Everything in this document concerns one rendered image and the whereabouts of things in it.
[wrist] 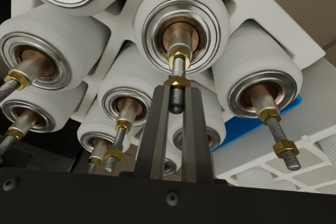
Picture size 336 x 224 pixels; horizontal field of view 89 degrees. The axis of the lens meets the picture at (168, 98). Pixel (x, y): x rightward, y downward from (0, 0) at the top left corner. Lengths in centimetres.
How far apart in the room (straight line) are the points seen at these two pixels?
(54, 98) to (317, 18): 54
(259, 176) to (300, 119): 18
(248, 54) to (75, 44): 20
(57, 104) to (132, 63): 14
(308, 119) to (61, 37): 48
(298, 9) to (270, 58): 29
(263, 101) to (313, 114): 29
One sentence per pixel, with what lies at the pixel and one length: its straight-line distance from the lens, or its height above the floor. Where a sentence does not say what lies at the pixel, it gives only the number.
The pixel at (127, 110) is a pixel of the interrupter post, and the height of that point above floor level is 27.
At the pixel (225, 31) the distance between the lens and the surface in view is 18.
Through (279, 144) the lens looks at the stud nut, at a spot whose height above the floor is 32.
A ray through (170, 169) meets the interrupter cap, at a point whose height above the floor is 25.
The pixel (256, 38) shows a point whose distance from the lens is 25.
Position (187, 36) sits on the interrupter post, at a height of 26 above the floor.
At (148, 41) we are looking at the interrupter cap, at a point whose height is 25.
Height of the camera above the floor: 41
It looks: 48 degrees down
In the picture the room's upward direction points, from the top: 173 degrees counter-clockwise
